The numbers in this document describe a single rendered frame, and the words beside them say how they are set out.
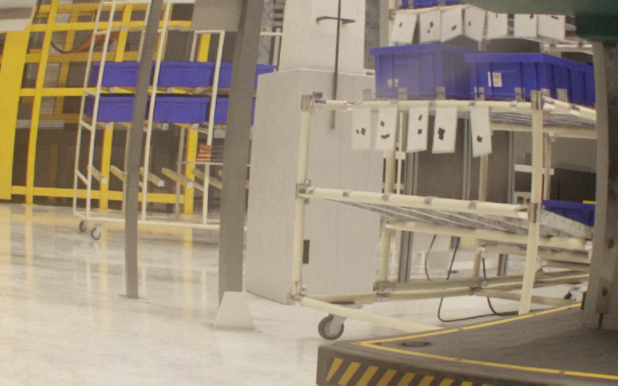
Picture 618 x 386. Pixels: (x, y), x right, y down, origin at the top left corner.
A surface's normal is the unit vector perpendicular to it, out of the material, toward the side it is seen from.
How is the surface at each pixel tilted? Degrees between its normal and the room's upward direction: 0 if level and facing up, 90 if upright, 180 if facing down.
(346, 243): 90
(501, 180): 90
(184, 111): 97
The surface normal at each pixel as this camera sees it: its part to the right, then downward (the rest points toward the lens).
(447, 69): 0.50, 0.04
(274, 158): -0.89, -0.04
